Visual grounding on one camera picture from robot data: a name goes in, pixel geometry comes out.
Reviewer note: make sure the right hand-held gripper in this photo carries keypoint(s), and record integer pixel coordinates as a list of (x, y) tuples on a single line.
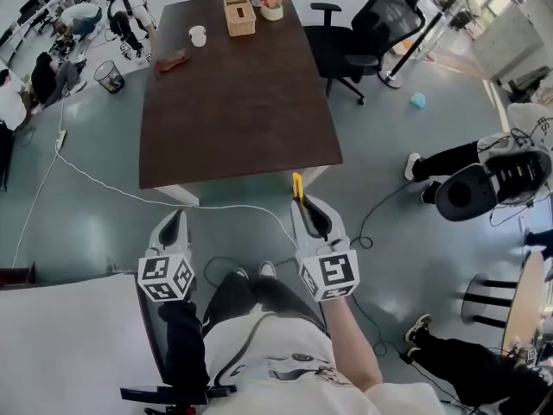
[(334, 272)]

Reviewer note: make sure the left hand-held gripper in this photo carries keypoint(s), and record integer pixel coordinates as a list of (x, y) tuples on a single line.
[(166, 275)]

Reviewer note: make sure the person's right forearm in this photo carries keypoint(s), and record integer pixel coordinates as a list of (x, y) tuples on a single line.
[(350, 344)]

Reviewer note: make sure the person's left forearm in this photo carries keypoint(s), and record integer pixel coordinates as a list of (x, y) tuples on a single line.
[(183, 344)]

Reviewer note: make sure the person's white right shoe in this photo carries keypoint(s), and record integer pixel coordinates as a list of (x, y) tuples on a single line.
[(268, 270)]

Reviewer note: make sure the person's white shoe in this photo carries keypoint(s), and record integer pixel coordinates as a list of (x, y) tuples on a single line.
[(268, 270), (239, 273)]

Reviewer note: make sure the person's white left shoe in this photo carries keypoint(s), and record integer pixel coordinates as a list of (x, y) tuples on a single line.
[(239, 273)]

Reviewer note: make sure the person's legs black trousers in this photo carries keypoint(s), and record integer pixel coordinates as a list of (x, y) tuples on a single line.
[(259, 294)]

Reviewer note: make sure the person's white printed shirt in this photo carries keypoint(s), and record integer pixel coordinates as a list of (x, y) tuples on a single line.
[(281, 353)]

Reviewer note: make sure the white power strip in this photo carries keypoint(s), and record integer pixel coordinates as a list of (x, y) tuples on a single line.
[(61, 138)]

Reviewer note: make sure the black box device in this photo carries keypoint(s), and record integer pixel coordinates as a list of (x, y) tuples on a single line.
[(164, 393)]

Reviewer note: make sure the small light blue bag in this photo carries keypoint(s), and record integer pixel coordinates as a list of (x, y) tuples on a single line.
[(417, 100)]

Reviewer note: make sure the black mesh waste basket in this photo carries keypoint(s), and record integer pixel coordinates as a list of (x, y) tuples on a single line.
[(101, 76)]

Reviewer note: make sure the brown leather pouch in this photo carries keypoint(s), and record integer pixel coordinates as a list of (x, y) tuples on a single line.
[(173, 61)]

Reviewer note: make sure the black mesh office chair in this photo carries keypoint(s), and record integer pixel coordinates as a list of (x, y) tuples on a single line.
[(341, 46)]

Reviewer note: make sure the white lidded cup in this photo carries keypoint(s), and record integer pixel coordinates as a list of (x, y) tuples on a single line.
[(198, 37)]

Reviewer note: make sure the wicker tissue box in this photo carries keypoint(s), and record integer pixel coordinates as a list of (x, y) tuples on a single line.
[(239, 24)]

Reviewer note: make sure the white pot of pink flowers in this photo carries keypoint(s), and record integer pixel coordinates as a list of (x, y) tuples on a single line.
[(271, 13)]

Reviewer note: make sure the round wooden side table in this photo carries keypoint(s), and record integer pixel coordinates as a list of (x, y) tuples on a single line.
[(525, 305)]

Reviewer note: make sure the white locker cabinet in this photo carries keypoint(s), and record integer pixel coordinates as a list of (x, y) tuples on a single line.
[(505, 41)]

